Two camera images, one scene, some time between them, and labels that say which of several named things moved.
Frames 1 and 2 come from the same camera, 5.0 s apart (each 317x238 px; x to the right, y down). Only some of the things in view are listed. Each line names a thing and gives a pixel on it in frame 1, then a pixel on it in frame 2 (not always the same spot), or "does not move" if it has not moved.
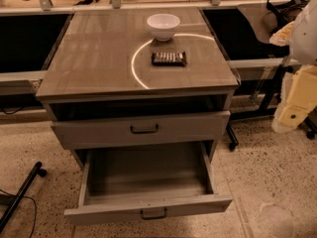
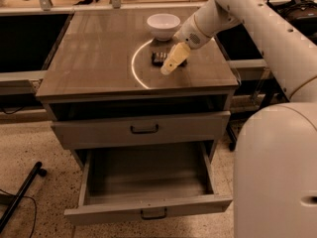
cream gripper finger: (301, 98) -> (178, 53)
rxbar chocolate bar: (168, 59) does not move
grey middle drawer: (140, 131) does not move
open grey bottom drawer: (143, 181) does not move
